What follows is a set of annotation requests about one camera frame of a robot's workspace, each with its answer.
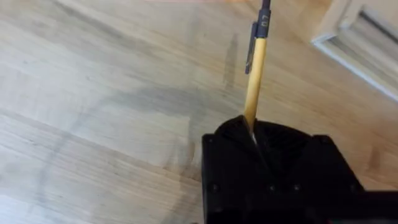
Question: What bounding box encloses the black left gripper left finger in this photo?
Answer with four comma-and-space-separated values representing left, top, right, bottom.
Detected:
201, 114, 271, 224

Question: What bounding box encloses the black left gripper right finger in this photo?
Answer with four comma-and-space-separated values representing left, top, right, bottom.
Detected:
252, 119, 365, 224

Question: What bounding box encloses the yellow pen with dark cap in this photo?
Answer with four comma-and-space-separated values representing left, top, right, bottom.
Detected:
243, 0, 272, 131

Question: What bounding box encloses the white frame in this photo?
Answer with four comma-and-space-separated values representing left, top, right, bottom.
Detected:
310, 0, 398, 103

